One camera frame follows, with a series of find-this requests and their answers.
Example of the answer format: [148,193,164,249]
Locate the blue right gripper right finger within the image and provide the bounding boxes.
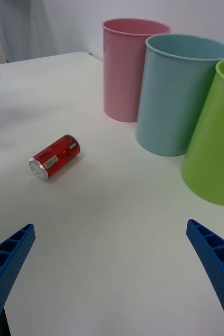
[186,219,224,336]

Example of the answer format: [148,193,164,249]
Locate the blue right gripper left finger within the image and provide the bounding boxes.
[0,223,36,336]

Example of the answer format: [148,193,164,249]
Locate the red drink can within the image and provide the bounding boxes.
[28,134,81,181]

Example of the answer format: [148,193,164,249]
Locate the green plastic bin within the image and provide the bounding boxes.
[180,57,224,206]

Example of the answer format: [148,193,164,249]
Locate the pink plastic bin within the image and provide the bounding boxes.
[101,18,172,123]

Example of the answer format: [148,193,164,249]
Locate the pale blue plastic bin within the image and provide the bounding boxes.
[135,34,224,158]

